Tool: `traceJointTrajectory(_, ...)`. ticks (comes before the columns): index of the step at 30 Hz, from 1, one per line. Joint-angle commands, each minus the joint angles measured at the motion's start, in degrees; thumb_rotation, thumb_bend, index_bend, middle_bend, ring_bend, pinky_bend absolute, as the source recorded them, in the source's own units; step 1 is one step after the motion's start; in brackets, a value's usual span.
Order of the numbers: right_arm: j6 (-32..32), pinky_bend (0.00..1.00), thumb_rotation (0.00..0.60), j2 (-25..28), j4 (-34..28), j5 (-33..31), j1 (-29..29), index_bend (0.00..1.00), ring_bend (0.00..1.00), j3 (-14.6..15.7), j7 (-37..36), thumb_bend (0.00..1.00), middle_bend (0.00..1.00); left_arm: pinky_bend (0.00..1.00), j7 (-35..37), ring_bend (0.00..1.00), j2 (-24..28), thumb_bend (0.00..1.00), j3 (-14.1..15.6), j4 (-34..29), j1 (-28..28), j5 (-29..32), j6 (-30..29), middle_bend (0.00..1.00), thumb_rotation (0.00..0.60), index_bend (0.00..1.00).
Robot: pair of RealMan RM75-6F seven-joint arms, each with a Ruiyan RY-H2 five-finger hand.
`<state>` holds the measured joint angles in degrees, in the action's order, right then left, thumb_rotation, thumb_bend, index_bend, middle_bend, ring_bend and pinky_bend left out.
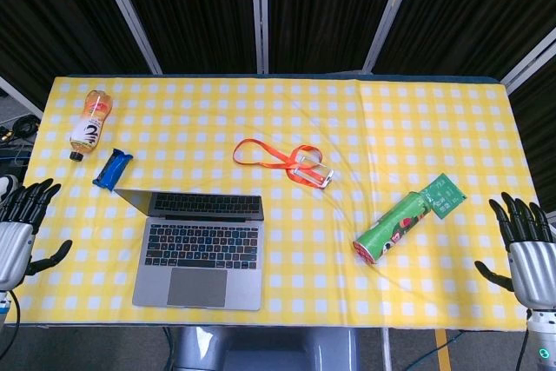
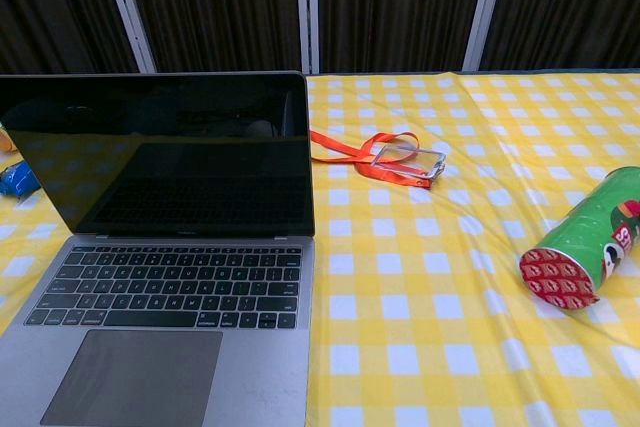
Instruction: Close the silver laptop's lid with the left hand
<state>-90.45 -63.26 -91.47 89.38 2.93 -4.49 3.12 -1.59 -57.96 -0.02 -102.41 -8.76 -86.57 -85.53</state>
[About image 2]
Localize grey laptop computer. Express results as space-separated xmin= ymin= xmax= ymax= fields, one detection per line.
xmin=0 ymin=70 xmax=318 ymax=427

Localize clear badge holder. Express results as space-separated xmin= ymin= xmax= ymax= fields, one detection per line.
xmin=370 ymin=143 xmax=446 ymax=184

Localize yellow white checkered tablecloth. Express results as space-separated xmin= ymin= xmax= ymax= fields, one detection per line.
xmin=0 ymin=68 xmax=640 ymax=427

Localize dark pleated curtain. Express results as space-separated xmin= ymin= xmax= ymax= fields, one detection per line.
xmin=0 ymin=0 xmax=640 ymax=75

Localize green chips can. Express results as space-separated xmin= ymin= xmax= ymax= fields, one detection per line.
xmin=518 ymin=165 xmax=640 ymax=311

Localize blue toy object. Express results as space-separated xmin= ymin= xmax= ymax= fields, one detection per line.
xmin=0 ymin=161 xmax=41 ymax=198

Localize orange lanyard strap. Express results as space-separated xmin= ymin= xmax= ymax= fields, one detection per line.
xmin=309 ymin=129 xmax=431 ymax=190

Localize white metal frame post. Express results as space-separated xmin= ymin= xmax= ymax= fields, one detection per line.
xmin=98 ymin=0 xmax=157 ymax=74
xmin=462 ymin=0 xmax=510 ymax=72
xmin=296 ymin=0 xmax=320 ymax=75

